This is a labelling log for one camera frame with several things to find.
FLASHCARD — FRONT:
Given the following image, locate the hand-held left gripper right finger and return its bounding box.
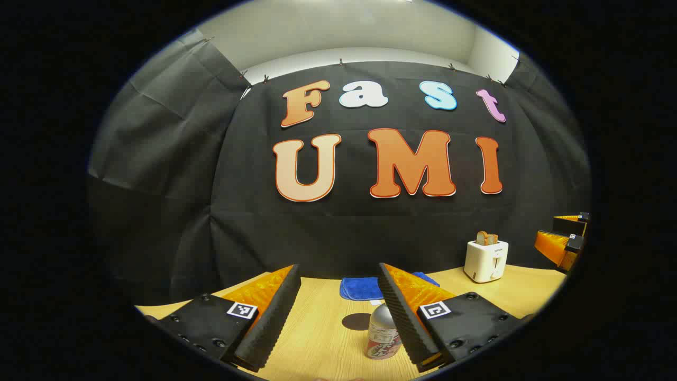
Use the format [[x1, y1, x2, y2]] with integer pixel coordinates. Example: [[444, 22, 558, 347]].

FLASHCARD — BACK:
[[377, 262, 535, 374]]

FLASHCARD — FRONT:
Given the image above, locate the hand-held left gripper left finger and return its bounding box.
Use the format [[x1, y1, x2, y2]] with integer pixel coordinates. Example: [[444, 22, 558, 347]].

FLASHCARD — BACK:
[[145, 264, 302, 373]]

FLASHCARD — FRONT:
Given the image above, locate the silver water bottle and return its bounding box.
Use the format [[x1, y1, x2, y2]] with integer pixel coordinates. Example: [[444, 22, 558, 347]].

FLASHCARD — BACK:
[[367, 303, 404, 360]]

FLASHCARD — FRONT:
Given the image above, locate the dark round coaster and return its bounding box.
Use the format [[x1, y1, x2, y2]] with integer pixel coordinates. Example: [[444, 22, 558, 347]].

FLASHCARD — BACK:
[[342, 313, 373, 331]]

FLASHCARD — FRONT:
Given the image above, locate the blue folded cloth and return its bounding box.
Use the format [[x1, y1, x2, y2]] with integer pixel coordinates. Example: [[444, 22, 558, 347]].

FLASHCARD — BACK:
[[340, 272, 441, 301]]

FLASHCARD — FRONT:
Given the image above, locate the cream toaster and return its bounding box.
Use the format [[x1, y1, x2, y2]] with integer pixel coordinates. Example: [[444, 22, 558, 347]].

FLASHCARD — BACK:
[[464, 239, 509, 284]]

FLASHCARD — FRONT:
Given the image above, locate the black backdrop cloth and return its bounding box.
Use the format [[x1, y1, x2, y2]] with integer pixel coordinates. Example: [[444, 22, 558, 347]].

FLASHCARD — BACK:
[[87, 29, 592, 305]]

